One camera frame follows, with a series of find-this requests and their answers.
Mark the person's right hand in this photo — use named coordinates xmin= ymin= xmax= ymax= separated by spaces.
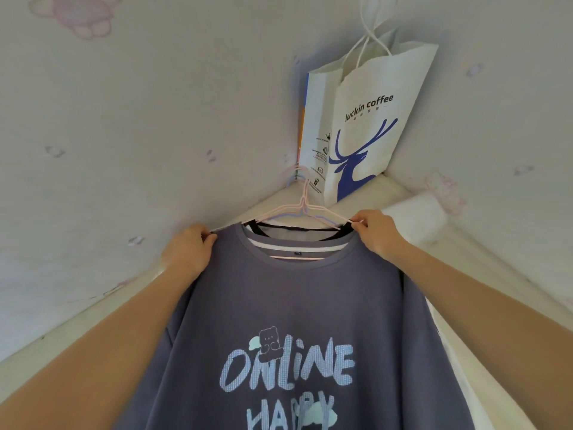
xmin=350 ymin=209 xmax=406 ymax=265

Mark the person's left hand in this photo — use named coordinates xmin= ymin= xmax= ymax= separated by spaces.
xmin=160 ymin=224 xmax=218 ymax=283

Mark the purple-grey printed t-shirt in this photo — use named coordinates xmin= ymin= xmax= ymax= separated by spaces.
xmin=114 ymin=222 xmax=472 ymax=430

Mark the person's right forearm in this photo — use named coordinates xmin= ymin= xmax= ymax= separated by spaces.
xmin=388 ymin=242 xmax=573 ymax=430

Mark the person's left forearm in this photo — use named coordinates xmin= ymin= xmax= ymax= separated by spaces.
xmin=0 ymin=262 xmax=203 ymax=430

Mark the black garment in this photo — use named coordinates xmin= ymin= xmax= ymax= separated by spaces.
xmin=242 ymin=220 xmax=355 ymax=243

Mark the white rolled cloth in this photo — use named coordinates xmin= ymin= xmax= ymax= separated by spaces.
xmin=381 ymin=192 xmax=449 ymax=246

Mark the grey white-trimmed garment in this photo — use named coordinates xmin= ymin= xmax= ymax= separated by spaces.
xmin=247 ymin=225 xmax=346 ymax=255

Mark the white paper bag blue deer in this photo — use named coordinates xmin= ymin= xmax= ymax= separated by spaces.
xmin=297 ymin=0 xmax=440 ymax=209

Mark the pink wire clothes hanger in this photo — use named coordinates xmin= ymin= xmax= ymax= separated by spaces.
xmin=211 ymin=165 xmax=359 ymax=261

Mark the cream wooden frame rail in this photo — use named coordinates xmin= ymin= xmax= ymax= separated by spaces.
xmin=333 ymin=173 xmax=573 ymax=336

